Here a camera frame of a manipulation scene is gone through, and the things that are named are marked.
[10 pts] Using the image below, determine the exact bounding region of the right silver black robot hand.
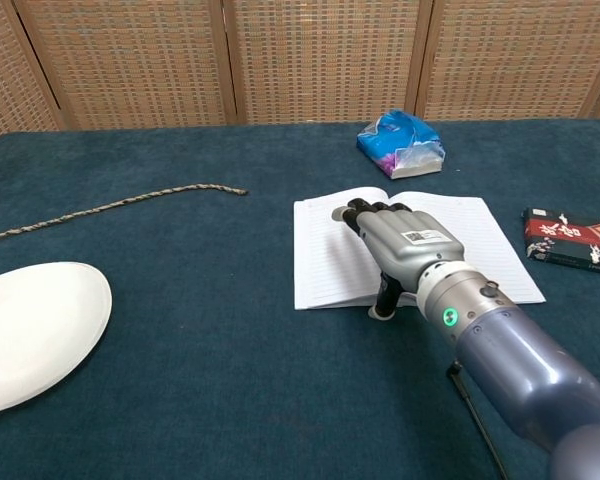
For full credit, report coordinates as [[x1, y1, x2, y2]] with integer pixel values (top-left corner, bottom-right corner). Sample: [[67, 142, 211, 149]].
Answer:
[[331, 197, 466, 320]]

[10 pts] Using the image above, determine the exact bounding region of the white lined notebook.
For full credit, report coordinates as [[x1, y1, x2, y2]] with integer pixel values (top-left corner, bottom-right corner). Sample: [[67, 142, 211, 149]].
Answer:
[[293, 186, 547, 312]]

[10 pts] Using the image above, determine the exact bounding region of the blue plastic tissue pack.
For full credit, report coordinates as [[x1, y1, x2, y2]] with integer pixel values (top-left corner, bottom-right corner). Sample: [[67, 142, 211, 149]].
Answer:
[[355, 110, 447, 180]]

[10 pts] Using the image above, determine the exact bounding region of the teal felt table cover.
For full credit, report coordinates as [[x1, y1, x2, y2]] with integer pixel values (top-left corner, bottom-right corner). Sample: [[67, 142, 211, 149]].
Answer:
[[0, 117, 600, 480]]

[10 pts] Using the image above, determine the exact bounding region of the white round paper plate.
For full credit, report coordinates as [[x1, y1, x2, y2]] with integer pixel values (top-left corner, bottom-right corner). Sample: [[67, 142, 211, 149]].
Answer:
[[0, 261, 114, 417]]

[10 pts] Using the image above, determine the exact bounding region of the thin black rod cable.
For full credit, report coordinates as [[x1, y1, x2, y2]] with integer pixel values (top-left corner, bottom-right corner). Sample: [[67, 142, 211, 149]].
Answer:
[[445, 362, 510, 480]]

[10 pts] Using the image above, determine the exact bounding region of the beige braided rope with coil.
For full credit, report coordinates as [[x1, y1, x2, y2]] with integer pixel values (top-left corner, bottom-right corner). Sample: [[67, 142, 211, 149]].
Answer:
[[0, 183, 249, 248]]

